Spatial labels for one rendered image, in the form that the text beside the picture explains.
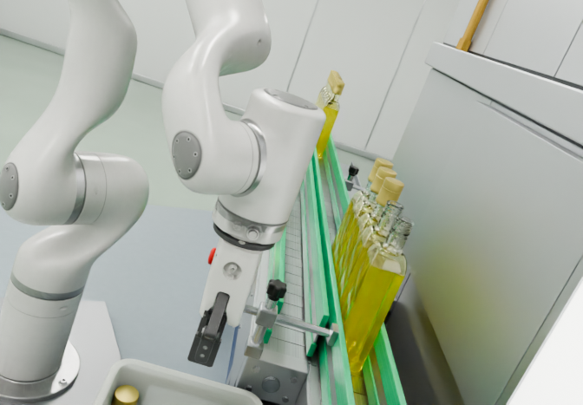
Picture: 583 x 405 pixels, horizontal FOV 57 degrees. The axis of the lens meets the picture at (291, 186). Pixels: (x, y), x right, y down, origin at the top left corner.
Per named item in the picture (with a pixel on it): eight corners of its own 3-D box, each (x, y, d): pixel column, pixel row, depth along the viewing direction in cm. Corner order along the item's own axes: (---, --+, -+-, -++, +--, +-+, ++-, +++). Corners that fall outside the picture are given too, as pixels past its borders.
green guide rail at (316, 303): (311, 357, 85) (330, 316, 82) (305, 356, 84) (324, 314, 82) (299, 117, 249) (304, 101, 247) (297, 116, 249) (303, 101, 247)
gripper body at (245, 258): (276, 252, 57) (244, 336, 61) (281, 216, 67) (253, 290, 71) (208, 230, 57) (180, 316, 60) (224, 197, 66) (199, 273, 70)
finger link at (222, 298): (219, 324, 57) (210, 349, 60) (238, 267, 62) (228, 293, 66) (209, 321, 56) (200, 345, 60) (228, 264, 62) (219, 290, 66)
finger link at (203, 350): (225, 336, 60) (207, 382, 63) (228, 319, 63) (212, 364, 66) (197, 327, 60) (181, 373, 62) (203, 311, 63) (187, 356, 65)
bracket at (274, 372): (292, 411, 82) (308, 375, 80) (233, 395, 81) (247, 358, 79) (292, 395, 86) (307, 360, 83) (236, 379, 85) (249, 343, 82)
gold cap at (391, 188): (396, 211, 90) (407, 187, 88) (376, 205, 89) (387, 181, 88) (392, 203, 93) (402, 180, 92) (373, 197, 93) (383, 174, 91)
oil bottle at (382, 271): (360, 375, 86) (414, 260, 79) (327, 364, 85) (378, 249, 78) (357, 352, 91) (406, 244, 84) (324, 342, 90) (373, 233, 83)
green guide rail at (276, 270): (267, 344, 84) (284, 302, 81) (261, 342, 84) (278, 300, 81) (284, 112, 249) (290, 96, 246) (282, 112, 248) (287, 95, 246)
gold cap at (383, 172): (374, 186, 99) (383, 165, 97) (390, 195, 97) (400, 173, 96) (366, 188, 96) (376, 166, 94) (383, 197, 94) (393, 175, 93)
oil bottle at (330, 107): (321, 158, 199) (349, 85, 190) (307, 153, 198) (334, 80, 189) (320, 153, 204) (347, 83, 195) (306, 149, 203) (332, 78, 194)
